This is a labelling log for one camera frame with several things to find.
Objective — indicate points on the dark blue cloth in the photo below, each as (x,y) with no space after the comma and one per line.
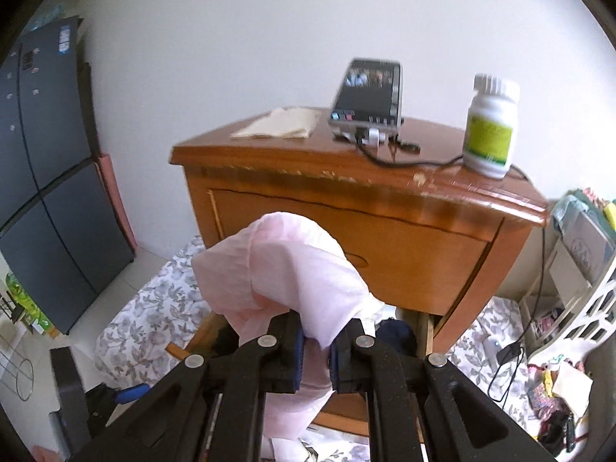
(397,337)

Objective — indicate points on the pale pink cloth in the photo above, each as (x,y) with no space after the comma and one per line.
(298,269)

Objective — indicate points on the pale green plastic bag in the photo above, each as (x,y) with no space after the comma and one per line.
(570,211)

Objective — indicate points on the white cutout rack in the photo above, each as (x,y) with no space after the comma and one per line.
(596,308)

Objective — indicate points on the yellow object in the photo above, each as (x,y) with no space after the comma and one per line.
(610,216)

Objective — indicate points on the dark grey cabinet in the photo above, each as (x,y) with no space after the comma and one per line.
(53,178)

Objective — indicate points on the black smartphone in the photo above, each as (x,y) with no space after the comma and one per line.
(370,91)

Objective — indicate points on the green packet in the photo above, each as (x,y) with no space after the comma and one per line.
(26,305)

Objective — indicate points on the black fluffy item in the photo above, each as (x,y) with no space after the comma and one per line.
(558,430)

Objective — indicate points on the floral bedsheet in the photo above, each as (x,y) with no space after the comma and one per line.
(144,313)

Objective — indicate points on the grey notebook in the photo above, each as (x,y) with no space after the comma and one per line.
(589,245)

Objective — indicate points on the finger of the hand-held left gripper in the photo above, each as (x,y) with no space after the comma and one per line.
(132,393)

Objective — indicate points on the black charger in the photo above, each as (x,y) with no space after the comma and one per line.
(509,353)

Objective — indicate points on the white bottle with green label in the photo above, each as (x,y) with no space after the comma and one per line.
(488,130)

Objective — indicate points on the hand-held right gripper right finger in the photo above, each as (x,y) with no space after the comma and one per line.
(337,365)

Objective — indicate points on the beige folded napkin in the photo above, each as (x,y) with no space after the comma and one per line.
(279,122)

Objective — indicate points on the pink board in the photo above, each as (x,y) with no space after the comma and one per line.
(115,202)

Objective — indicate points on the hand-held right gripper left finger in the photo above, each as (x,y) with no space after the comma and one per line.
(297,356)

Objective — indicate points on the wooden nightstand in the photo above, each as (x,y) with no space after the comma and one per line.
(337,183)

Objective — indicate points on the beige cloth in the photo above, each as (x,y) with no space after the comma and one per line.
(572,387)

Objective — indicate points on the colourful patterned strip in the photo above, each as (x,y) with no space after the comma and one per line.
(541,394)

